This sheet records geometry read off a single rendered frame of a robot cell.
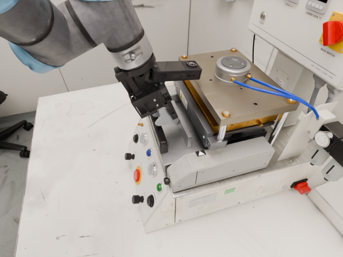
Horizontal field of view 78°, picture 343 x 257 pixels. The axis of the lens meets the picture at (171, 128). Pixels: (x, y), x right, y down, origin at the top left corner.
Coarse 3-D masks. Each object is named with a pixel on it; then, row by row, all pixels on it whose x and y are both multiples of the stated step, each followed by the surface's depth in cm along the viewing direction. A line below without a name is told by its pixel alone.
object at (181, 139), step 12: (180, 108) 64; (180, 120) 55; (168, 132) 57; (180, 132) 57; (192, 132) 57; (156, 144) 56; (168, 144) 54; (180, 144) 54; (192, 144) 54; (168, 156) 52; (180, 156) 52
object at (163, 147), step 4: (148, 116) 61; (152, 116) 56; (152, 120) 55; (152, 124) 56; (156, 128) 53; (160, 128) 53; (156, 132) 52; (160, 132) 52; (156, 136) 52; (160, 136) 51; (164, 136) 51; (160, 140) 50; (164, 140) 50; (160, 144) 50; (164, 144) 50; (160, 148) 50; (164, 148) 51; (160, 152) 52; (164, 152) 52
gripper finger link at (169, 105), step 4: (164, 96) 46; (168, 96) 46; (168, 100) 46; (168, 104) 46; (172, 104) 46; (168, 108) 47; (172, 108) 47; (172, 112) 48; (172, 116) 50; (176, 116) 50
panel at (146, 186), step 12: (144, 120) 69; (132, 144) 77; (144, 156) 66; (156, 156) 58; (132, 168) 74; (144, 168) 65; (144, 180) 63; (156, 180) 57; (144, 192) 62; (156, 192) 56; (144, 204) 61; (156, 204) 55; (144, 216) 60
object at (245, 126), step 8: (192, 88) 56; (192, 96) 55; (200, 104) 52; (208, 112) 50; (208, 120) 48; (256, 120) 49; (264, 120) 50; (272, 120) 51; (216, 128) 47; (232, 128) 49; (240, 128) 50; (248, 128) 50
